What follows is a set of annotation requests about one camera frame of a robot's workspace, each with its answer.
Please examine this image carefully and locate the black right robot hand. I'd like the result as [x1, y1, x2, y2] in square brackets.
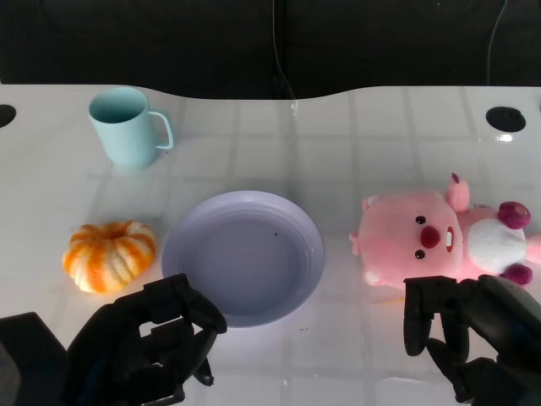
[403, 273, 541, 406]

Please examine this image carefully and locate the pink plush doll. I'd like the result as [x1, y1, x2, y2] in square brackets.
[348, 172, 541, 292]

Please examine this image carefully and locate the lavender round plate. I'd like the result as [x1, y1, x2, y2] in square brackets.
[160, 190, 326, 329]

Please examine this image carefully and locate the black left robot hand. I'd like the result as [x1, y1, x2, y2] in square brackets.
[63, 272, 229, 406]

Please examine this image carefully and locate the orange white striped pumpkin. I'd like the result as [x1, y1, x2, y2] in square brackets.
[62, 220, 157, 294]

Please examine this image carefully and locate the thin black hanging cable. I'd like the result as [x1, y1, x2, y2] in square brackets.
[270, 0, 297, 102]
[485, 0, 511, 85]

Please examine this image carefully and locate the light blue mug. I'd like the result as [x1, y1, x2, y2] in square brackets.
[87, 86, 174, 171]

